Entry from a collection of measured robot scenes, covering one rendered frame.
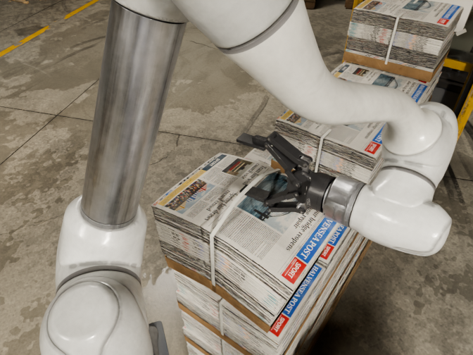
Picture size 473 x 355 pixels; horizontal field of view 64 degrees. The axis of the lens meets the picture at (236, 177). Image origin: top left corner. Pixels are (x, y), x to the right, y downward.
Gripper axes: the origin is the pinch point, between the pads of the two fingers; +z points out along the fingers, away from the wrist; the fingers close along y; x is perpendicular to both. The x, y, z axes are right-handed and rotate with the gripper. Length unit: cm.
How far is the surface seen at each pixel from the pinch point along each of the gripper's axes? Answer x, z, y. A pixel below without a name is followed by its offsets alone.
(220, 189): 0.0, 8.2, 11.0
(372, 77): 97, 3, 17
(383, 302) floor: 77, -28, 127
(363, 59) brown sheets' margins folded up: 105, 11, 14
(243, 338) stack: -11, -4, 55
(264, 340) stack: -11, -11, 48
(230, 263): -13.3, -4.0, 18.0
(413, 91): 95, -14, 19
